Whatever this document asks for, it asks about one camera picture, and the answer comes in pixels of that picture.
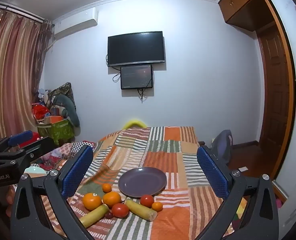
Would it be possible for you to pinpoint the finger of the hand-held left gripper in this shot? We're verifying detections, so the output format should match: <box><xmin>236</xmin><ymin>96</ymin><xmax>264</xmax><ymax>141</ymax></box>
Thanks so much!
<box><xmin>3</xmin><ymin>137</ymin><xmax>56</xmax><ymax>167</ymax></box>
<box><xmin>0</xmin><ymin>130</ymin><xmax>34</xmax><ymax>155</ymax></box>

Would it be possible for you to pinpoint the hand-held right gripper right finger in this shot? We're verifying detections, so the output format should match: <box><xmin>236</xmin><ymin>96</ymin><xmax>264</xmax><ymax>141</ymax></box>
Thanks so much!
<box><xmin>195</xmin><ymin>145</ymin><xmax>280</xmax><ymax>240</ymax></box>

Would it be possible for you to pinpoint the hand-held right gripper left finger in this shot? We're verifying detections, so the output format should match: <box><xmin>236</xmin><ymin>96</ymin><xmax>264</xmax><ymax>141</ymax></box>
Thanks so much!
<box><xmin>10</xmin><ymin>145</ymin><xmax>94</xmax><ymax>240</ymax></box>

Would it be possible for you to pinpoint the large orange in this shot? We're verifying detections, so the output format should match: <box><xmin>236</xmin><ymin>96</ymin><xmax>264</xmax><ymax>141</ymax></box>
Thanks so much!
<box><xmin>82</xmin><ymin>193</ymin><xmax>102</xmax><ymax>211</ymax></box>
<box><xmin>102</xmin><ymin>191</ymin><xmax>122</xmax><ymax>208</ymax></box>

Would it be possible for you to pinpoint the banana piece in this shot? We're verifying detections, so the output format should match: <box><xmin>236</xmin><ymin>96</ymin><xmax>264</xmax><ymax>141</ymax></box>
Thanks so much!
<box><xmin>79</xmin><ymin>204</ymin><xmax>110</xmax><ymax>228</ymax></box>
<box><xmin>124</xmin><ymin>199</ymin><xmax>158</xmax><ymax>222</ymax></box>

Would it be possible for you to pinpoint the large red tomato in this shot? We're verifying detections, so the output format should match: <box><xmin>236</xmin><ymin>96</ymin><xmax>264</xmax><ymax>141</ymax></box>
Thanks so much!
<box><xmin>111</xmin><ymin>203</ymin><xmax>129</xmax><ymax>218</ymax></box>

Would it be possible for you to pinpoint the purple plate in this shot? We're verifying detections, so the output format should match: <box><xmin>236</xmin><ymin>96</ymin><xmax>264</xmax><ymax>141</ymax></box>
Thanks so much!
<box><xmin>118</xmin><ymin>167</ymin><xmax>168</xmax><ymax>197</ymax></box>

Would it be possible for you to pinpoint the small red tomato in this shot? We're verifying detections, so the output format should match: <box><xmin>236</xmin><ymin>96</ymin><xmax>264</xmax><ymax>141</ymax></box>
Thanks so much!
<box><xmin>140</xmin><ymin>194</ymin><xmax>155</xmax><ymax>208</ymax></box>

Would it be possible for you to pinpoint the floral quilt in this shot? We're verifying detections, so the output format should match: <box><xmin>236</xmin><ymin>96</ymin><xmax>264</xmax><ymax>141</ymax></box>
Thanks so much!
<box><xmin>29</xmin><ymin>142</ymin><xmax>74</xmax><ymax>174</ymax></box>

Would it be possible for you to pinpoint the teal round lid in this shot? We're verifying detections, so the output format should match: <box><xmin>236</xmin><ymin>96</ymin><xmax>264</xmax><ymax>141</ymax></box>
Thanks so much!
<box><xmin>24</xmin><ymin>166</ymin><xmax>47</xmax><ymax>176</ymax></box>

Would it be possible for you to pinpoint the checkered cloth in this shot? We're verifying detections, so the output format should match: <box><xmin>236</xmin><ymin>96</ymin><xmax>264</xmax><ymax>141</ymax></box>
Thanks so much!
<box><xmin>63</xmin><ymin>141</ymin><xmax>96</xmax><ymax>153</ymax></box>

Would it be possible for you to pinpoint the red bag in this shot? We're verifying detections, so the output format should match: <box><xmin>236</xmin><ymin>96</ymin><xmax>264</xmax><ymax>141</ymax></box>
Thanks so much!
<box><xmin>32</xmin><ymin>104</ymin><xmax>50</xmax><ymax>121</ymax></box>

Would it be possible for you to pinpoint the striped patchwork blanket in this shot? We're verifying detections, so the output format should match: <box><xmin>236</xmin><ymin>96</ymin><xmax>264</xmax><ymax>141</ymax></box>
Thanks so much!
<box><xmin>10</xmin><ymin>126</ymin><xmax>241</xmax><ymax>240</ymax></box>

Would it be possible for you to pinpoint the striped red curtain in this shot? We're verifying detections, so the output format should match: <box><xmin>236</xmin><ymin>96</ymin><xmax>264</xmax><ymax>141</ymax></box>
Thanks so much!
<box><xmin>0</xmin><ymin>5</ymin><xmax>54</xmax><ymax>145</ymax></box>

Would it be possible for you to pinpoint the dark patterned cushion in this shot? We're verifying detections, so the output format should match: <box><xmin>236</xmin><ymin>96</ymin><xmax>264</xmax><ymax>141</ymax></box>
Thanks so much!
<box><xmin>49</xmin><ymin>82</ymin><xmax>76</xmax><ymax>105</ymax></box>

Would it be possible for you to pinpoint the yellow chair back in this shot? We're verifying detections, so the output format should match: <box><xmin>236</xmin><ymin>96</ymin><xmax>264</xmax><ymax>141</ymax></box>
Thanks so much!
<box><xmin>122</xmin><ymin>120</ymin><xmax>147</xmax><ymax>130</ymax></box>

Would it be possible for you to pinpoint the brown wooden door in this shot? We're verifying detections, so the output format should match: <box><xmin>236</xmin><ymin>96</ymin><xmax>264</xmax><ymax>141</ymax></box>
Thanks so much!
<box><xmin>257</xmin><ymin>25</ymin><xmax>293</xmax><ymax>161</ymax></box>

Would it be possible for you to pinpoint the white air conditioner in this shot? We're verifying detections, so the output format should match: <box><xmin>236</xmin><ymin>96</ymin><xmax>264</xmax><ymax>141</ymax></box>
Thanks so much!
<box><xmin>53</xmin><ymin>7</ymin><xmax>99</xmax><ymax>40</ymax></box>

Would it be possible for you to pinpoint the wooden overhead cabinet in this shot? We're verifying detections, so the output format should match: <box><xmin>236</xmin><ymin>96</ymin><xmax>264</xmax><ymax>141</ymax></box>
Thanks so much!
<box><xmin>218</xmin><ymin>0</ymin><xmax>266</xmax><ymax>32</ymax></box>

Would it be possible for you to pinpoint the black cable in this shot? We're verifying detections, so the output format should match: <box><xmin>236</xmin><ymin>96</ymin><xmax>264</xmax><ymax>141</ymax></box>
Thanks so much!
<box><xmin>112</xmin><ymin>66</ymin><xmax>122</xmax><ymax>83</ymax></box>
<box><xmin>137</xmin><ymin>87</ymin><xmax>149</xmax><ymax>103</ymax></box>

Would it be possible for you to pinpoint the small black wall monitor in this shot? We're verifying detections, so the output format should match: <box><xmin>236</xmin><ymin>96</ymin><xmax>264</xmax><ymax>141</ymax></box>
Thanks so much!
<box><xmin>120</xmin><ymin>64</ymin><xmax>153</xmax><ymax>90</ymax></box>

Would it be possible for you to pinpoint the curtain rail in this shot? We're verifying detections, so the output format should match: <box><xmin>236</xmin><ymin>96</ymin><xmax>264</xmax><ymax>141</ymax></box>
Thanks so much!
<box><xmin>0</xmin><ymin>1</ymin><xmax>54</xmax><ymax>25</ymax></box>

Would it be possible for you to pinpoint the black wall television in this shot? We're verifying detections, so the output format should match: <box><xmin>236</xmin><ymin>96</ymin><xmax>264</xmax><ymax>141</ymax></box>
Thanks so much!
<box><xmin>107</xmin><ymin>31</ymin><xmax>166</xmax><ymax>67</ymax></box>

